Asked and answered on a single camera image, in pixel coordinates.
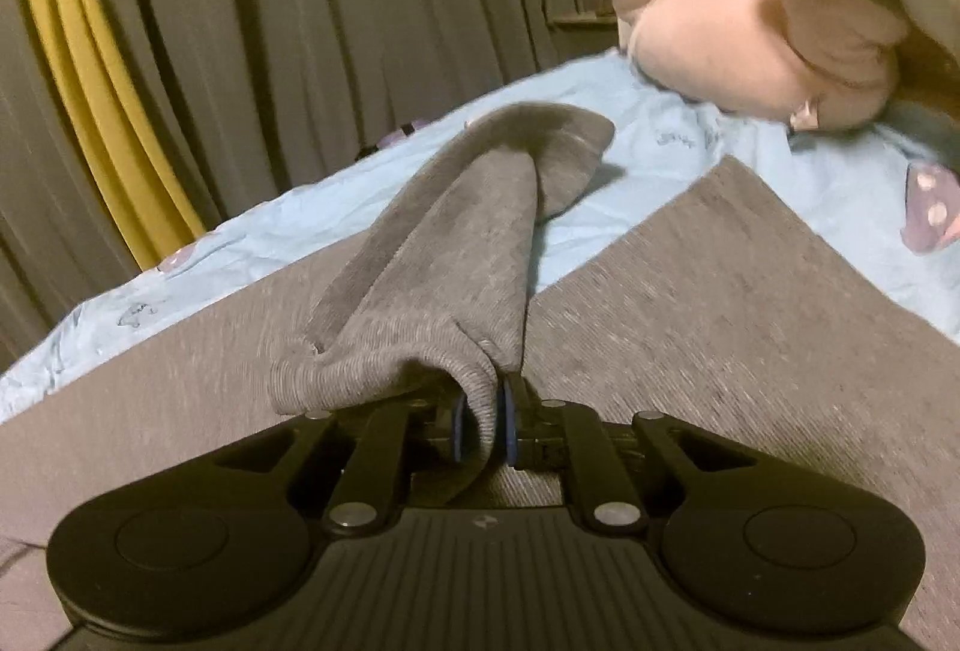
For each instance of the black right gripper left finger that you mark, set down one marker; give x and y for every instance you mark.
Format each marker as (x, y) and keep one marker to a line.
(218, 540)

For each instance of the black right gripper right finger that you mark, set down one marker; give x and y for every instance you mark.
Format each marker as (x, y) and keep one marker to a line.
(746, 537)

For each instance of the light blue bed sheet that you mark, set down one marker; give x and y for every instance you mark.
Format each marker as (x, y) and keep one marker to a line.
(848, 189)

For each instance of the yellow curtain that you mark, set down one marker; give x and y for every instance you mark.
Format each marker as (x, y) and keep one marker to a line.
(136, 180)

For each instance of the pink plush toy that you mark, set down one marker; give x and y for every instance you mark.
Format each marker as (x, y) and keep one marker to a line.
(820, 66)

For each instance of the grey curtain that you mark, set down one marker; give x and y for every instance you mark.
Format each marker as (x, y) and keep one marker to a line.
(249, 98)

